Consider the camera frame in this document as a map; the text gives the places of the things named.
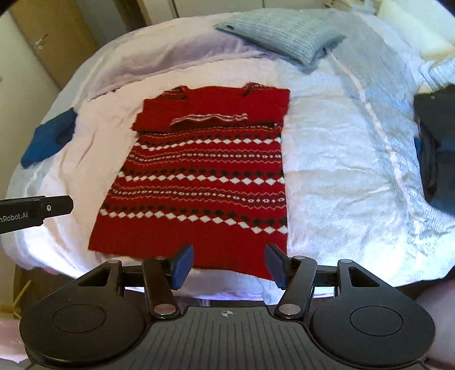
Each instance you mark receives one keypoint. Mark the wooden door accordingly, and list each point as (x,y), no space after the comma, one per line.
(58,35)

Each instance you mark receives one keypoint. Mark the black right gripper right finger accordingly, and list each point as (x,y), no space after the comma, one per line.
(296,277)

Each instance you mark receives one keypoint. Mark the red argyle knit sweater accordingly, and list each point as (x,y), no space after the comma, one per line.
(206,170)

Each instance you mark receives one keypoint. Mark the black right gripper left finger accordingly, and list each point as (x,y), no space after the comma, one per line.
(162,276)

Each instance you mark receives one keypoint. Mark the blue folded garment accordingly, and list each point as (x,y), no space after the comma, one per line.
(50,137)

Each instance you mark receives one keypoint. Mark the dark navy garment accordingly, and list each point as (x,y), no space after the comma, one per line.
(434,113)

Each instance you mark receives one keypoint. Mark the pink fluffy blanket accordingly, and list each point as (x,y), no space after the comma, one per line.
(87,166)

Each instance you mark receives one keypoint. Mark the lilac pillow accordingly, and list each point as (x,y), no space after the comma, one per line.
(145,56)

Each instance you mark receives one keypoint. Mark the grey checked pillow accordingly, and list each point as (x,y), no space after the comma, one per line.
(303,35)

